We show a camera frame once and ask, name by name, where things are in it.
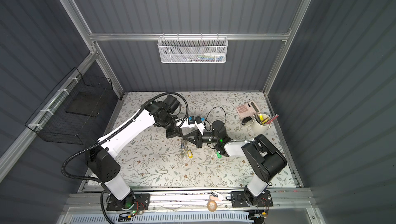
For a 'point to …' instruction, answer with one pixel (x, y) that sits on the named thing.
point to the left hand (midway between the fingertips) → (181, 133)
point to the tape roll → (212, 205)
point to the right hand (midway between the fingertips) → (186, 140)
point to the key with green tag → (218, 155)
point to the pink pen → (272, 119)
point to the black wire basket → (69, 113)
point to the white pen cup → (259, 128)
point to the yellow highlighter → (261, 117)
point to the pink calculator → (248, 109)
